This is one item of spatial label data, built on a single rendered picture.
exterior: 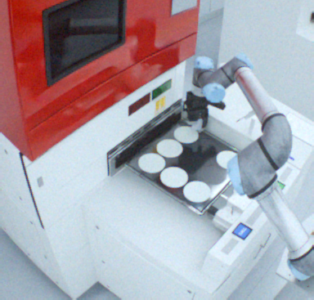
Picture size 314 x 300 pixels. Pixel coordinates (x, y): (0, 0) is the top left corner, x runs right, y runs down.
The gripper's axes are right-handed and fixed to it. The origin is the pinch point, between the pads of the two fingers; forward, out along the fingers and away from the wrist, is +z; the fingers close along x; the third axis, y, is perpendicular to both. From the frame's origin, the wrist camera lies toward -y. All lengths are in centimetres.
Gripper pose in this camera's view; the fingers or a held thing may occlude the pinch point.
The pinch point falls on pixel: (199, 129)
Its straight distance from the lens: 172.0
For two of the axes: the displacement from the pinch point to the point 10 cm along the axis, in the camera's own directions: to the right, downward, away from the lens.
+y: -9.5, 1.8, -2.6
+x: 3.1, 6.6, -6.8
